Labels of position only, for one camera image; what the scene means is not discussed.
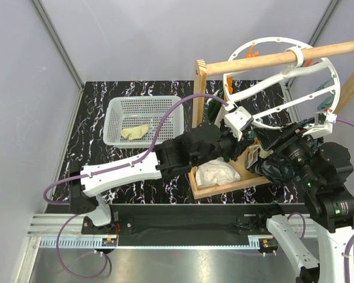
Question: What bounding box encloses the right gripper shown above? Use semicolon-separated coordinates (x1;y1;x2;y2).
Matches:
253;120;320;186

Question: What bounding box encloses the cream sock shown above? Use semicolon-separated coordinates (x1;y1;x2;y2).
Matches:
246;144;273;169
121;125;149;140

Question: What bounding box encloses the white round clip hanger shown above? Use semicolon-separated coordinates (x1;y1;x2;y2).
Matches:
223;37;341;130

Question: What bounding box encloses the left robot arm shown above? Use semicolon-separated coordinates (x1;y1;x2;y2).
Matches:
68;123;254;233

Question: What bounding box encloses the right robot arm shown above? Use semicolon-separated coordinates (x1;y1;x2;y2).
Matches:
255;123;354;282

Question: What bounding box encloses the white printed t-shirt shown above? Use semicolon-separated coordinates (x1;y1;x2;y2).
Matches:
195;157;241;189

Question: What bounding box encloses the green garment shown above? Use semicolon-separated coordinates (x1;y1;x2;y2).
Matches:
207;100;222;123

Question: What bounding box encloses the teal clothespin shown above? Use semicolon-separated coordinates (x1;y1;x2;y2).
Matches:
316;78;335;111

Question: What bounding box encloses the orange clothespin left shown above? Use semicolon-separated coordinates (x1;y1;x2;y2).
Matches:
226;77;233;95

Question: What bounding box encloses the orange clothespin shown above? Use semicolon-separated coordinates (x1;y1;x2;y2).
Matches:
226;77;233;95
246;41;259;58

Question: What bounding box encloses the orange clothespin top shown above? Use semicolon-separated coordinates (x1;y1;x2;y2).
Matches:
246;41;259;58

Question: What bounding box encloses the white perforated plastic basket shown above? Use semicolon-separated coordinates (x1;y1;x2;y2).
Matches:
102;96;181;149

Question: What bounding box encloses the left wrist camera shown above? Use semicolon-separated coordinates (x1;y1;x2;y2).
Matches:
224;106;254;141

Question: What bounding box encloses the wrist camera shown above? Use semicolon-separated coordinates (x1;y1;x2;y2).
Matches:
224;106;254;141
303;111;337;139

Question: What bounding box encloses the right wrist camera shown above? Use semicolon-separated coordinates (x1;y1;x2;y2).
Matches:
303;111;337;139

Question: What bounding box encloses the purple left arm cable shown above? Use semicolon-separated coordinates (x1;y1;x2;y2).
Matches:
44;94;233;279

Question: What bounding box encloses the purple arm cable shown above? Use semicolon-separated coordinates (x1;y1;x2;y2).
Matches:
44;94;233;279
288;117;354;283

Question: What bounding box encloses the wooden hanging rack frame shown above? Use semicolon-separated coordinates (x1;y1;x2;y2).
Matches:
188;37;354;199

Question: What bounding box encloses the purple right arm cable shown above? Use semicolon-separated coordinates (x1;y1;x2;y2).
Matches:
288;117;354;283

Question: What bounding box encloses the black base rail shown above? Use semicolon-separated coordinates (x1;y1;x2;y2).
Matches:
81;203;283;247

